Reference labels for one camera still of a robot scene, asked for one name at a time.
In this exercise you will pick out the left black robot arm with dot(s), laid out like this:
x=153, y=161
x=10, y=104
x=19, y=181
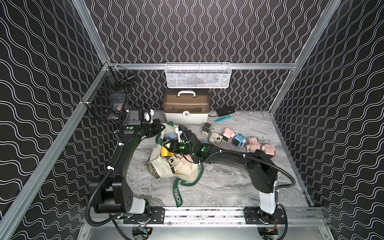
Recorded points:
x=111, y=197

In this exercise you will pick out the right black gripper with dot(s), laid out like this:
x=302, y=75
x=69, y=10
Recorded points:
x=172, y=144

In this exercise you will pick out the white wire mesh basket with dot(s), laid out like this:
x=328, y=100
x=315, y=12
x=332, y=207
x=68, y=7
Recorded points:
x=198, y=75

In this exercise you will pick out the brown lid white toolbox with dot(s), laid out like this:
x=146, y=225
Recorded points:
x=186, y=106

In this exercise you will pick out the pink square pencil sharpener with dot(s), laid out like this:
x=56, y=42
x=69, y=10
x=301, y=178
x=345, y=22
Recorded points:
x=269, y=150

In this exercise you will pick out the yellow pencil sharpener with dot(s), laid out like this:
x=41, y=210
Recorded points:
x=165, y=153

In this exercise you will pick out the green pencil sharpener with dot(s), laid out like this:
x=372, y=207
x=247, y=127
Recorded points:
x=207, y=129

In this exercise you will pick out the teal utility knife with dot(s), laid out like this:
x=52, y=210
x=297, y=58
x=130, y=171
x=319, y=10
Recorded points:
x=222, y=118

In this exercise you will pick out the blue square pencil sharpener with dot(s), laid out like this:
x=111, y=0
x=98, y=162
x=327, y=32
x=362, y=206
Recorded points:
x=239, y=140

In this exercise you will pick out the black wire basket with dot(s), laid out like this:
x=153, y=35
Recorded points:
x=110, y=101

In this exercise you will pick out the black battery pack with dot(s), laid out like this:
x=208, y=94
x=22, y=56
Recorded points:
x=225, y=111

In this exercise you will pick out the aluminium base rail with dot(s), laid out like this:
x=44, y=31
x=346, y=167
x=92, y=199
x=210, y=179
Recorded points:
x=231, y=217

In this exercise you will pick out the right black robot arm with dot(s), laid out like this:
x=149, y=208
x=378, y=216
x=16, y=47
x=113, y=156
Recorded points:
x=265, y=176

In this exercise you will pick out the light blue pencil sharpener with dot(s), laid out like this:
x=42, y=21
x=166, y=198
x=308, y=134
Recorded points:
x=171, y=136

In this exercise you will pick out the cream white pencil sharpener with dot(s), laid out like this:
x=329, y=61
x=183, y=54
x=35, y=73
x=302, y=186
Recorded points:
x=215, y=139

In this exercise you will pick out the cream tote bag green handles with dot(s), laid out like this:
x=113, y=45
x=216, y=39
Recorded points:
x=187, y=173

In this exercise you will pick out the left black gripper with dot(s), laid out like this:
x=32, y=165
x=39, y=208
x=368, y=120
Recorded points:
x=156, y=128

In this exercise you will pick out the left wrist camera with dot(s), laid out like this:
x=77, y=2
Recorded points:
x=138, y=117

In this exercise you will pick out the pink round pencil sharpener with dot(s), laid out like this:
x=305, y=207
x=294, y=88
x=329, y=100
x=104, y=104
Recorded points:
x=253, y=144

